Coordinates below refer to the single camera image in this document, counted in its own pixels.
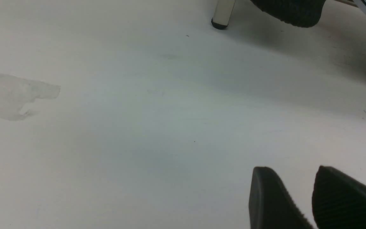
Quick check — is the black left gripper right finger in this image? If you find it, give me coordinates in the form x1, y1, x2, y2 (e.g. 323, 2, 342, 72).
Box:
311, 166, 366, 229

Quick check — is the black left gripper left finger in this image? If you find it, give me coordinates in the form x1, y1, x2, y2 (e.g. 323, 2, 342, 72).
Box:
248, 167, 314, 229

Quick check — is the silver metal shoe rack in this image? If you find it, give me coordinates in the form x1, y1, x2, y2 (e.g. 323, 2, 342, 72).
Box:
211, 0, 236, 30

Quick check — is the left black knit sneaker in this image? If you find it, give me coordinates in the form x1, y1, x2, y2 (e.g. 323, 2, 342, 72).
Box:
251, 0, 326, 28

